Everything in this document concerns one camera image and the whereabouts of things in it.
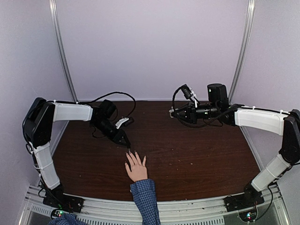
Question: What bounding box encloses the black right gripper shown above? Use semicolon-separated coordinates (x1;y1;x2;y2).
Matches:
172;100;220;124

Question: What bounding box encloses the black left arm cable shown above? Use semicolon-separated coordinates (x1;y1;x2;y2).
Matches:
77;91;137;122

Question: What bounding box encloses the blue checkered shirt sleeve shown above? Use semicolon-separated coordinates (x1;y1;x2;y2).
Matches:
130;179;161;225

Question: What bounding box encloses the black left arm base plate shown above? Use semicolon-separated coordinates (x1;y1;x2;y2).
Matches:
43;195;84;213

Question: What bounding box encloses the left aluminium frame post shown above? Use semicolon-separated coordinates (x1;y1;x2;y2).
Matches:
49;0;78;102

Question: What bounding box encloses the right aluminium frame post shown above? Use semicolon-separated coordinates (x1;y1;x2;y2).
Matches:
228;0;255;103

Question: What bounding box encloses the aluminium frame post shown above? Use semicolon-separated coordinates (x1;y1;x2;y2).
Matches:
49;0;78;102
228;0;255;103

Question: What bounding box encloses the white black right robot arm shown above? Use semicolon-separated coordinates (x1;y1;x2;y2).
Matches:
169;83;300;207

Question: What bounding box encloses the clear nail polish bottle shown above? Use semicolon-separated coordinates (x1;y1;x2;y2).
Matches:
169;107;174;118

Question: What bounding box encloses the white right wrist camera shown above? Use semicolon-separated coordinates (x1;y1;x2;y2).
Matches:
180;84;199;108

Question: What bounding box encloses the mannequin hand with painted nails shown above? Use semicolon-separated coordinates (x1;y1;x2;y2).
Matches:
125;151;148;182

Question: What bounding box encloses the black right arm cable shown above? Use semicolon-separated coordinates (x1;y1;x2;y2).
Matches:
171;86;235;129

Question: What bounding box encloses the slotted aluminium base rail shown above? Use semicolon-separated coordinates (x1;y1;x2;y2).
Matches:
18;179;290;225

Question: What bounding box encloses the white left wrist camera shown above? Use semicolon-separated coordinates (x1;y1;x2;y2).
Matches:
115;117;135;129

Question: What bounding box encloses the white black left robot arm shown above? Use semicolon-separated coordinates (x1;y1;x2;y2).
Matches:
22;97;131;190

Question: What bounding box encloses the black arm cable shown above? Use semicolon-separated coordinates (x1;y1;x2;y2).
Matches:
171;86;235;129
77;91;137;122

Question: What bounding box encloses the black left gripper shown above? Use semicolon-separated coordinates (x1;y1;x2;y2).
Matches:
92;118;130;146

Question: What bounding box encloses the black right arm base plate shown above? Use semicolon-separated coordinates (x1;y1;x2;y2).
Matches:
223;194;265;212

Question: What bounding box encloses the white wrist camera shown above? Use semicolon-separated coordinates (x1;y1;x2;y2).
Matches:
115;117;135;129
180;84;199;108

